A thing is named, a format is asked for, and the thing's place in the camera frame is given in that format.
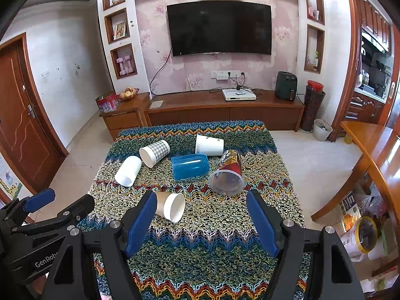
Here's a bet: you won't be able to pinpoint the long wooden television cabinet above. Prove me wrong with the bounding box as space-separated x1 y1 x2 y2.
144 89 306 132

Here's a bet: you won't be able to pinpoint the brown paper cup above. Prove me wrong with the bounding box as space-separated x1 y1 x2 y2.
154 191 186 224

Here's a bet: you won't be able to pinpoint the yellow-rimmed round tin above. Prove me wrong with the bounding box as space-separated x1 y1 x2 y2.
355 216 379 253

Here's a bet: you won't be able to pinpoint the red gift box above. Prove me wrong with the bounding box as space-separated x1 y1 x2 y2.
95 91 121 114

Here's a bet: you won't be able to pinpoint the brown wooden door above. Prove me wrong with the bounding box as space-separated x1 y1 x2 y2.
0 32 70 196

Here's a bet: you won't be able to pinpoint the picture book in niche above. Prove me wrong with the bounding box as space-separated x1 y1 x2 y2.
113 21 126 41

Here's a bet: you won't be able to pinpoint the small wooden side cabinet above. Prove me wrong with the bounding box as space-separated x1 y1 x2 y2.
99 93 152 141

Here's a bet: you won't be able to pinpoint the black television cable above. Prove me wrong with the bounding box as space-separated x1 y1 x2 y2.
149 46 173 96

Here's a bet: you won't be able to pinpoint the clear cup with red print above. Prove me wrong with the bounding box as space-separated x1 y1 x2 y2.
208 149 245 194

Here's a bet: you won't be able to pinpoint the white set-top box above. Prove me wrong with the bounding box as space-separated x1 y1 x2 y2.
221 88 257 102

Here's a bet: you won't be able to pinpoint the pink and white bottles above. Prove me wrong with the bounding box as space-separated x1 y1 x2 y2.
307 2 321 20

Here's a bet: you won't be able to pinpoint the basket of fruit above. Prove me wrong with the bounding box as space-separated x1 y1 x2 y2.
119 87 139 101

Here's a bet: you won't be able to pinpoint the pink dumbbells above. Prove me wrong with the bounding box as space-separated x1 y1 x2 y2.
116 56 136 76

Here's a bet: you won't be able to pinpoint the black flat television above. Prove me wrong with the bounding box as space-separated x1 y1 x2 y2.
166 1 272 57

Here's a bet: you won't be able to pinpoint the wooden dining table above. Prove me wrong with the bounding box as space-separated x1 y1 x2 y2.
311 121 400 226

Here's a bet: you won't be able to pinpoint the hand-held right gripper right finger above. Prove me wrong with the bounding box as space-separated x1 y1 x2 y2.
246 189 366 300

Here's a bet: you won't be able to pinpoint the blue plastic cup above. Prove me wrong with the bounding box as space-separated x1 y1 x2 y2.
171 154 210 180

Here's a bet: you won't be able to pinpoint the dark green air fryer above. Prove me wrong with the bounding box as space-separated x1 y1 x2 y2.
274 71 298 101

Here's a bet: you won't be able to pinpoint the grey checkered paper cup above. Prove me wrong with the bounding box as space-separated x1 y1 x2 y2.
139 140 171 168

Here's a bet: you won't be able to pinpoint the plain white paper cup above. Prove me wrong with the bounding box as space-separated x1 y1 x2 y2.
114 155 142 187

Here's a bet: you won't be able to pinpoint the children's wall poster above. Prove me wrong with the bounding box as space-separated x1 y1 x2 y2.
0 154 23 199

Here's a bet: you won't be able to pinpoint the multicoloured knitted table cloth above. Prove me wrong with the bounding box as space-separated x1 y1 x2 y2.
76 119 313 300

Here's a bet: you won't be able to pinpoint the blue and yellow carton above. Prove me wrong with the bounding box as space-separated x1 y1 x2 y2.
339 190 362 231

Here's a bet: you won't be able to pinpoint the white cup with green print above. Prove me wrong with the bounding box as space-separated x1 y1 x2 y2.
195 134 225 157

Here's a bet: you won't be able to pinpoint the white wall socket strip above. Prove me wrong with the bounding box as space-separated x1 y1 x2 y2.
210 70 246 81

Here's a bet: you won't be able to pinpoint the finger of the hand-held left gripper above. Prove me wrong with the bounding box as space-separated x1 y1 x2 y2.
0 188 56 226
12 194 95 236

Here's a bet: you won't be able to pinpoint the tall patterned red-lidded container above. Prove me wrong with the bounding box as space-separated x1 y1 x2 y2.
299 80 326 133

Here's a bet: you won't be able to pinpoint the white waste bin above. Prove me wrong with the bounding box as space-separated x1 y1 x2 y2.
312 119 334 142

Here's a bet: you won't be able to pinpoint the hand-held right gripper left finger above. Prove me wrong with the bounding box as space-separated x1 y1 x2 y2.
45 190 158 300

